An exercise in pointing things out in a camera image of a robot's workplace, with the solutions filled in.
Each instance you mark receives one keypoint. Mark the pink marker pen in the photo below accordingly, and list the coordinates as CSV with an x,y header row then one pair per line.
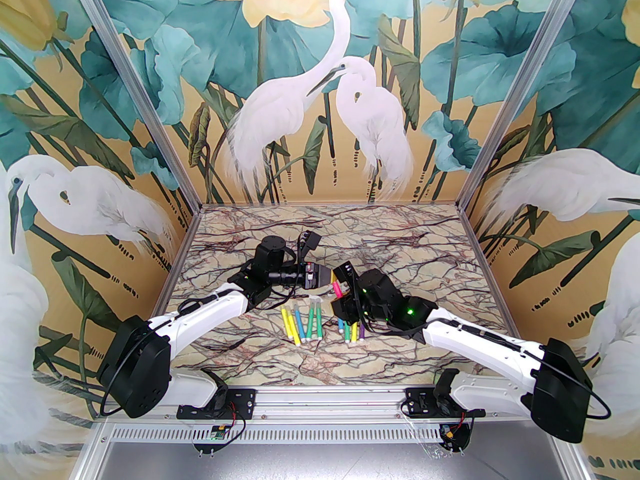
x,y
338,289

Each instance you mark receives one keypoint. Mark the green marker pen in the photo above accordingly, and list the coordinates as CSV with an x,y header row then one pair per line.
x,y
346,335
319,324
310,323

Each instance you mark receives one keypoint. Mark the purple marker pen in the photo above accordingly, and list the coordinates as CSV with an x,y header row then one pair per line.
x,y
361,335

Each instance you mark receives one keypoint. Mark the perforated metal strip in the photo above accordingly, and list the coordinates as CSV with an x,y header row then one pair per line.
x,y
330,435

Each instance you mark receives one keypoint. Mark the grey metal sheet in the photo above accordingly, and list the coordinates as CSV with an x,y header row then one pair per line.
x,y
320,463

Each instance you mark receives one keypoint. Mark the small board with yellow connector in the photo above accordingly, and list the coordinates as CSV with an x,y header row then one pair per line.
x,y
452,438

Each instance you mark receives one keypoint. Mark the small green circuit board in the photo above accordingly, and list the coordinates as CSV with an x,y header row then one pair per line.
x,y
218,434

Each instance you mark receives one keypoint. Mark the aluminium frame rail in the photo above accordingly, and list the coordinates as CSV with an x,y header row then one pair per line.
x,y
330,403

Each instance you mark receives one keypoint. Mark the aluminium frame post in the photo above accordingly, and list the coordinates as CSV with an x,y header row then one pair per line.
x,y
140,88
520,93

